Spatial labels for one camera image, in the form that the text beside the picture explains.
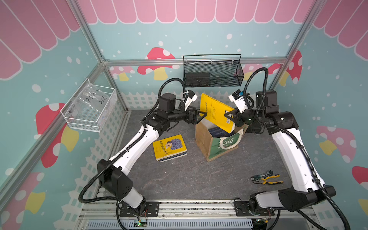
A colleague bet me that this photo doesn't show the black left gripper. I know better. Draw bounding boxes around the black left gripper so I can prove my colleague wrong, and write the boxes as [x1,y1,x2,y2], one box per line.
[168,104,207,125]

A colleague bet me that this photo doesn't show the yellow book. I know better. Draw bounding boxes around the yellow book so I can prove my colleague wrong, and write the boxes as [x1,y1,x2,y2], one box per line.
[200,94,235,133]

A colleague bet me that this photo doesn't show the dark blue barcode book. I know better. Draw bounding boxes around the dark blue barcode book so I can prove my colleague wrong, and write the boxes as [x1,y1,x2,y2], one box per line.
[208,127,231,138]

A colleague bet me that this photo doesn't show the dark blue text-back book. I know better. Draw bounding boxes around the dark blue text-back book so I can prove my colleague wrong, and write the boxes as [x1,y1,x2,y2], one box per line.
[159,152,187,163]

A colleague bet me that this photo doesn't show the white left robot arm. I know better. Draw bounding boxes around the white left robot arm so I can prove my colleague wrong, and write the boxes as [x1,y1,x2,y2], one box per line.
[97,90,206,212]

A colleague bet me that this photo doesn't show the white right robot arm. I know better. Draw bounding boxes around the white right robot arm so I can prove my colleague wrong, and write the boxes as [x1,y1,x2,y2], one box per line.
[224,90,336,214]

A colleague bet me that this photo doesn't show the clear plastic bag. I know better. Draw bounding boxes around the clear plastic bag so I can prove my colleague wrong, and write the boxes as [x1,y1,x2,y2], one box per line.
[66,83,110,122]

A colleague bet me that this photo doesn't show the black box in basket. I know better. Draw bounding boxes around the black box in basket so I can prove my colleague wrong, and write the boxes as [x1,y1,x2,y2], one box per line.
[184,72,211,87]

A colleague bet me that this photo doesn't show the green circuit board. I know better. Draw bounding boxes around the green circuit board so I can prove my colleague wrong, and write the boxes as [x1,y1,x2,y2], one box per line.
[133,220,147,228]

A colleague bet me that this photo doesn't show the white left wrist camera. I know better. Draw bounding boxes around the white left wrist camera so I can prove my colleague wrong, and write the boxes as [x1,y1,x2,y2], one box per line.
[183,90,198,111]

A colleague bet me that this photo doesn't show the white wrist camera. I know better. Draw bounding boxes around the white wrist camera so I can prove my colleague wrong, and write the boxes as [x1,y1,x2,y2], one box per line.
[229,90,250,114]
[183,90,198,111]

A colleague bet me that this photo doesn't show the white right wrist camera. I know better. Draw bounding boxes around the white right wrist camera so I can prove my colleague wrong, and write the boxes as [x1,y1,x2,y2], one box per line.
[229,90,250,114]

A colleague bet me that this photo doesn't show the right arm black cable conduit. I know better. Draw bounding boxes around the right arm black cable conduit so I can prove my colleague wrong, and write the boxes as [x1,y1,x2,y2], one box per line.
[242,67,351,230]

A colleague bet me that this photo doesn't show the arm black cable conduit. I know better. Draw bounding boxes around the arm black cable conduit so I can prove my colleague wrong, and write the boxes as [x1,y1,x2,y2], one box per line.
[78,77,186,204]
[242,67,351,230]

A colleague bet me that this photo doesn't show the black wire mesh basket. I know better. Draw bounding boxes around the black wire mesh basket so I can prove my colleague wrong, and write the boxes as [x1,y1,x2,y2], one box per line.
[183,54,244,87]

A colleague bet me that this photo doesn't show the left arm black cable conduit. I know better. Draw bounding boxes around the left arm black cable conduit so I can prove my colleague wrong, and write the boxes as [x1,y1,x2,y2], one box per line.
[78,77,186,204]

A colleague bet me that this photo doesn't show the yellow handled pliers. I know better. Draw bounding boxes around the yellow handled pliers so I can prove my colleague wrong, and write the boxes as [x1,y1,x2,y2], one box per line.
[251,170,284,185]

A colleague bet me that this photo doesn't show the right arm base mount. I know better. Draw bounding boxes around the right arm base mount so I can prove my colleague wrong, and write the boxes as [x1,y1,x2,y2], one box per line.
[233,192,275,218]

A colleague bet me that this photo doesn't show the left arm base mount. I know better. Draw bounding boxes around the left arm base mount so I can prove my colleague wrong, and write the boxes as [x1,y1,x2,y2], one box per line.
[117,201,160,217]

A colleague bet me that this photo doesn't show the white wire basket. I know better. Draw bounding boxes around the white wire basket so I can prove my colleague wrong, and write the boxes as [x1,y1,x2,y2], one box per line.
[60,79,117,133]

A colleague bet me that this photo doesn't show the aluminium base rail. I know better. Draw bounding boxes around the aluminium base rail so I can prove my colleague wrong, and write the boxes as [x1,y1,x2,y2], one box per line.
[77,199,320,230]

